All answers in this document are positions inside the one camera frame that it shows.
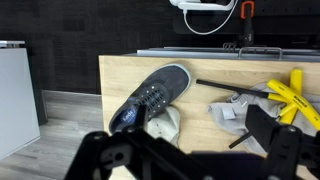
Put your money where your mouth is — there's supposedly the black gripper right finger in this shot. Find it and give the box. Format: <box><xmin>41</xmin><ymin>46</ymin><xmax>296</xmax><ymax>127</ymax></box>
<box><xmin>245</xmin><ymin>105</ymin><xmax>320</xmax><ymax>180</ymax></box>

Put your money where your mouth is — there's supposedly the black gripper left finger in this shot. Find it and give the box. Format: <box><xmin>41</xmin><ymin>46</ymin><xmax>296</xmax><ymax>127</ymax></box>
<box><xmin>65</xmin><ymin>108</ymin><xmax>187</xmax><ymax>180</ymax></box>

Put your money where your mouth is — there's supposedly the white crumpled cloth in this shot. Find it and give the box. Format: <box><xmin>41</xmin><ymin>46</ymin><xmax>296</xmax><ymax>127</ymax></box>
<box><xmin>147</xmin><ymin>106</ymin><xmax>180</xmax><ymax>146</ymax></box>

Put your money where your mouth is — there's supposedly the grey cloth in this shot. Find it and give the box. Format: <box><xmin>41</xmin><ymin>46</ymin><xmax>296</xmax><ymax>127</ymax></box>
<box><xmin>207</xmin><ymin>83</ymin><xmax>320</xmax><ymax>155</ymax></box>

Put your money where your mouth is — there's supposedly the dark grey sneaker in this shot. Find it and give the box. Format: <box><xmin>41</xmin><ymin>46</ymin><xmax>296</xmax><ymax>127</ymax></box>
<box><xmin>109</xmin><ymin>64</ymin><xmax>191</xmax><ymax>134</ymax></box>

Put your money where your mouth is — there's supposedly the white cabinet side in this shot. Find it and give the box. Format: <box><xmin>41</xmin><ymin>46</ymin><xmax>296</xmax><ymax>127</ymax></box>
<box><xmin>0</xmin><ymin>40</ymin><xmax>40</xmax><ymax>159</ymax></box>

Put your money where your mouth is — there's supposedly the orange black clamp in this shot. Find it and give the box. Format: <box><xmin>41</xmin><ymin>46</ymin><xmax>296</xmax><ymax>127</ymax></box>
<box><xmin>240</xmin><ymin>0</ymin><xmax>255</xmax><ymax>46</ymax></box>

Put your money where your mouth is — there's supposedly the yellow T-handle hex key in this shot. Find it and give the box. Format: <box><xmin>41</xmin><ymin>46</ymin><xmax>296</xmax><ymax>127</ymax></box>
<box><xmin>196</xmin><ymin>79</ymin><xmax>320</xmax><ymax>130</ymax></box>
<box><xmin>230</xmin><ymin>69</ymin><xmax>308</xmax><ymax>148</ymax></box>

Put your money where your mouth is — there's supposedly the grey metal rail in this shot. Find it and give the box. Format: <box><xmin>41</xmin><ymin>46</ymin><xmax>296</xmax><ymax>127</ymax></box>
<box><xmin>136</xmin><ymin>47</ymin><xmax>320</xmax><ymax>62</ymax></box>

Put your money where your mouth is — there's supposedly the white cable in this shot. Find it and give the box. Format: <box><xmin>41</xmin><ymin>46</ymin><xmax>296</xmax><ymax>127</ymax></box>
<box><xmin>182</xmin><ymin>0</ymin><xmax>240</xmax><ymax>36</ymax></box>

